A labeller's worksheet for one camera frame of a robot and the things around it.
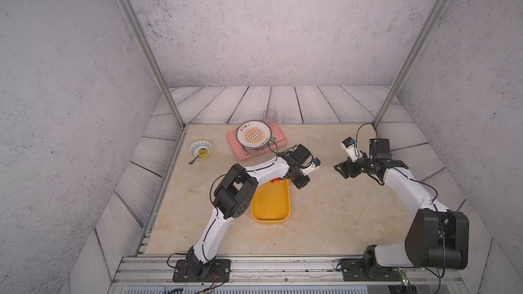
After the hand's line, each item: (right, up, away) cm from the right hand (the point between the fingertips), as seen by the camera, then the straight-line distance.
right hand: (345, 160), depth 87 cm
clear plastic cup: (-32, +22, +32) cm, 51 cm away
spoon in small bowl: (-68, +3, +21) cm, 71 cm away
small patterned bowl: (-71, +4, +20) cm, 74 cm away
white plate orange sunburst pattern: (-41, +12, +28) cm, 50 cm away
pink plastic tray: (-49, +2, +21) cm, 54 cm away
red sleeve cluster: (-30, -10, +9) cm, 33 cm away
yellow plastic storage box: (-32, -19, +2) cm, 37 cm away
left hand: (-15, -11, +6) cm, 19 cm away
